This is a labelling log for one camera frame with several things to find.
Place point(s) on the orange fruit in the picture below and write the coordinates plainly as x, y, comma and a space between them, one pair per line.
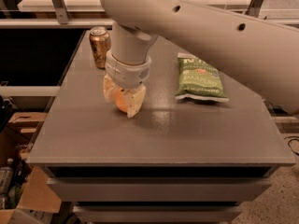
120, 102

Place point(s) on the green jalapeno chips bag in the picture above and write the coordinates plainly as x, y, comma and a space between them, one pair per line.
199, 80

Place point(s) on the brown cardboard box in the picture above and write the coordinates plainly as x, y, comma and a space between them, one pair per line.
30, 200

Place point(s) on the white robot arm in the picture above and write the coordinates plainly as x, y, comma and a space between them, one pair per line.
261, 55

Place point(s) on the gold soda can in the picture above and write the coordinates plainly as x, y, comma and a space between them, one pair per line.
100, 43

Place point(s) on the metal railing frame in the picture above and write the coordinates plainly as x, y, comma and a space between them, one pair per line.
89, 13

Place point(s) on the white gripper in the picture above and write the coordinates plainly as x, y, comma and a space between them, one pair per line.
127, 73

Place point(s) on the grey drawer cabinet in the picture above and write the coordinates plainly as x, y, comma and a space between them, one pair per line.
176, 161

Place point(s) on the clear plastic bottle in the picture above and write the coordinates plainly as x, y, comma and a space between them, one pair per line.
6, 175

